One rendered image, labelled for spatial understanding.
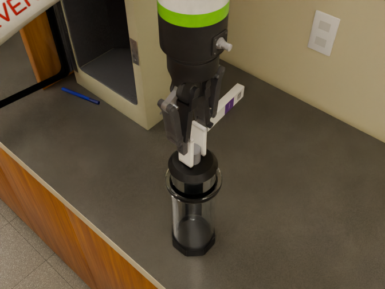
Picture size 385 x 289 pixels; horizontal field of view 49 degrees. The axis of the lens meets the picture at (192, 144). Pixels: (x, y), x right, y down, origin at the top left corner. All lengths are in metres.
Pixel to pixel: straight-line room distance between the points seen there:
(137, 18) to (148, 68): 0.15
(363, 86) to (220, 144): 0.42
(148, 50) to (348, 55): 0.53
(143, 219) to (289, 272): 0.35
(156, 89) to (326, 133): 0.49
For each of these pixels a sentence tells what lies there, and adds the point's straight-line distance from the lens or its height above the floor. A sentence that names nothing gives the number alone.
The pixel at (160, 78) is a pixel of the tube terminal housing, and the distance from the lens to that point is 1.13.
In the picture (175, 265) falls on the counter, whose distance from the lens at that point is 0.95.
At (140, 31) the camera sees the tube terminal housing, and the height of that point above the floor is 1.26.
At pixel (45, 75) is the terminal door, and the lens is 1.31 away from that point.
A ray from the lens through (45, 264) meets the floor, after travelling 2.11.
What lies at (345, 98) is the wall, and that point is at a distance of 1.29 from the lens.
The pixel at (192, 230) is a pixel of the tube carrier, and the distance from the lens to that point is 0.87.
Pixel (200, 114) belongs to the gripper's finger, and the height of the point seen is 1.31.
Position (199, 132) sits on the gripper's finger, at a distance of 0.72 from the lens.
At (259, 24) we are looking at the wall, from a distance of 1.33.
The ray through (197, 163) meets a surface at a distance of 0.75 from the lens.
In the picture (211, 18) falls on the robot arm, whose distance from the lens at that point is 0.53.
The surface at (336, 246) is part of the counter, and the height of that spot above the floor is 0.94.
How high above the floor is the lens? 1.80
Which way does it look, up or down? 48 degrees down
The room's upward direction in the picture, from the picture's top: straight up
